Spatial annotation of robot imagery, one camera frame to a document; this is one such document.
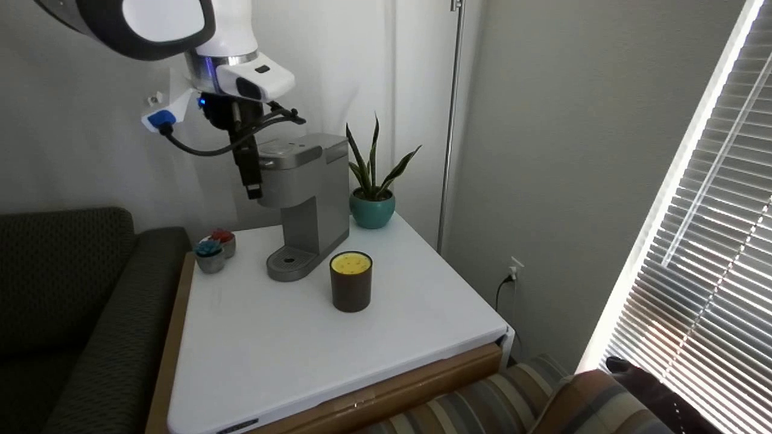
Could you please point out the snake plant in teal pot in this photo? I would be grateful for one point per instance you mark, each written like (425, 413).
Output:
(373, 206)

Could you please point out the blue coffee pod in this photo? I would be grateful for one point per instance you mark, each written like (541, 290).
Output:
(211, 255)

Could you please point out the striped fabric sofa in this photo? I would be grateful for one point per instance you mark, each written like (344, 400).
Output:
(468, 405)

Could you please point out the white window blinds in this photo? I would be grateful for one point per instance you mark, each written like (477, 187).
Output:
(709, 281)

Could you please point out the thin grey wall pole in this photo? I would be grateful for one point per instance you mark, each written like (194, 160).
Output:
(449, 120)

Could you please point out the dark glass yellow candle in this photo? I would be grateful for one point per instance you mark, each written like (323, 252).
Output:
(352, 284)

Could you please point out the grey coffee maker lid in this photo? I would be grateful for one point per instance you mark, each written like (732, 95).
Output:
(311, 148)

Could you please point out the white mount with blue connector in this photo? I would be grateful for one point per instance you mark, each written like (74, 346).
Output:
(170, 111)

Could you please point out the grey pod coffee maker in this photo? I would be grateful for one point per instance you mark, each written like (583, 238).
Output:
(311, 207)

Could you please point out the dark fuzzy blanket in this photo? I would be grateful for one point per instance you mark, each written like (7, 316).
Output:
(659, 397)

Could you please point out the dark grey sofa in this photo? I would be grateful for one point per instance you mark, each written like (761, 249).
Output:
(74, 320)

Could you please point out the red coffee pod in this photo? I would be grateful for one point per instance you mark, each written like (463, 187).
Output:
(225, 241)

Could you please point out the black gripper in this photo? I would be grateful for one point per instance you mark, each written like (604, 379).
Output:
(237, 115)

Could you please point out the white wall outlet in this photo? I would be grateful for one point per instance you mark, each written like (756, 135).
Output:
(516, 267)

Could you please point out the white table board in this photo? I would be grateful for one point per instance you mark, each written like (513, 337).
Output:
(378, 394)

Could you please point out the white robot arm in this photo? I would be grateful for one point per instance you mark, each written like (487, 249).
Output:
(161, 25)

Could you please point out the striped sofa cushion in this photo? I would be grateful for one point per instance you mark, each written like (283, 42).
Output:
(587, 405)

